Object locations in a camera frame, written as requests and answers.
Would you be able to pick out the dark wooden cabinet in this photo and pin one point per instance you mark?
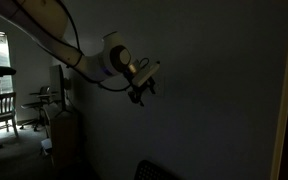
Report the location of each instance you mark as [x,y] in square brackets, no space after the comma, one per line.
[67,136]

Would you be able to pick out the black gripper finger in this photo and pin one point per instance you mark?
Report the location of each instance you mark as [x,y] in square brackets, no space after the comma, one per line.
[140,100]
[152,86]

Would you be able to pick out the black perforated chair back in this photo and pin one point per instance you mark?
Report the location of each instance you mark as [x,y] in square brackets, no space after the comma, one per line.
[150,171]

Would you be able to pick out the light switch wall plate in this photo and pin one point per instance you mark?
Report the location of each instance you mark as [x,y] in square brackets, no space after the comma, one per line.
[161,87]

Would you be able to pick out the white paper sheet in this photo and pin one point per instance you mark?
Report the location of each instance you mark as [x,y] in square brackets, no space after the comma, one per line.
[46,145]

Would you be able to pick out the pale door frame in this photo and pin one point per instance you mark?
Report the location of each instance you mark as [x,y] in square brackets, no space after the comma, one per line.
[284,100]

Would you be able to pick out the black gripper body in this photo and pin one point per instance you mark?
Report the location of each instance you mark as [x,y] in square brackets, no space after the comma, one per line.
[140,89]

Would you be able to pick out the wooden slatted chair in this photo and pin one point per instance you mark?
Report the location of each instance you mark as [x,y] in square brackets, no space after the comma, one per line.
[0,110]

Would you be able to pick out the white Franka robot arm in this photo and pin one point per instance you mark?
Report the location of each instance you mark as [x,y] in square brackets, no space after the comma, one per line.
[50,36]

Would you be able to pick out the black computer monitor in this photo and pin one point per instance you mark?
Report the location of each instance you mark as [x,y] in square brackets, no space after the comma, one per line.
[57,86]

